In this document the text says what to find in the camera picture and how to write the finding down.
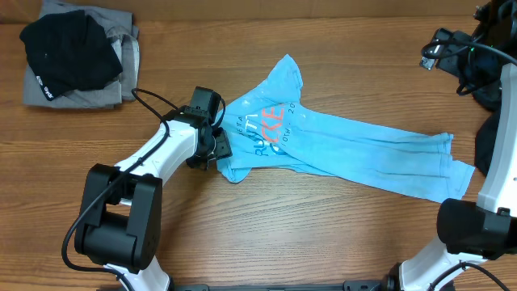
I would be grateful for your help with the folded black garment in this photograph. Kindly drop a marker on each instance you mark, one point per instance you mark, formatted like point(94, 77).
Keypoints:
point(69, 51)

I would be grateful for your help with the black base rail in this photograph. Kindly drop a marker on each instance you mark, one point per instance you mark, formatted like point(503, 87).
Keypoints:
point(348, 285)

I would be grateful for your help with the unfolded black garment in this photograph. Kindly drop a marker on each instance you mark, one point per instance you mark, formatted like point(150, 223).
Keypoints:
point(490, 98)

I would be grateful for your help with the light blue t-shirt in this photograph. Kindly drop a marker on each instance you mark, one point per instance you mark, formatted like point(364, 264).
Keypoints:
point(269, 127)

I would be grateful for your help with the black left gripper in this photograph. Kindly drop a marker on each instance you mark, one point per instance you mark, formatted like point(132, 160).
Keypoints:
point(223, 146)

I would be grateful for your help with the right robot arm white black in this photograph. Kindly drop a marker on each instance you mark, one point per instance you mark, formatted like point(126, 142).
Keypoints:
point(472, 233)

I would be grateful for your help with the folded grey garment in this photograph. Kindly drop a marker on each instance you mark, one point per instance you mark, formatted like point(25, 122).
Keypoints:
point(123, 37)

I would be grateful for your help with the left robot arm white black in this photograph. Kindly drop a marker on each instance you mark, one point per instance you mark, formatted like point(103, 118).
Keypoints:
point(120, 220)

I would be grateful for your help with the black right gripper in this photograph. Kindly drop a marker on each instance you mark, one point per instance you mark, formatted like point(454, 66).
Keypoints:
point(473, 82)

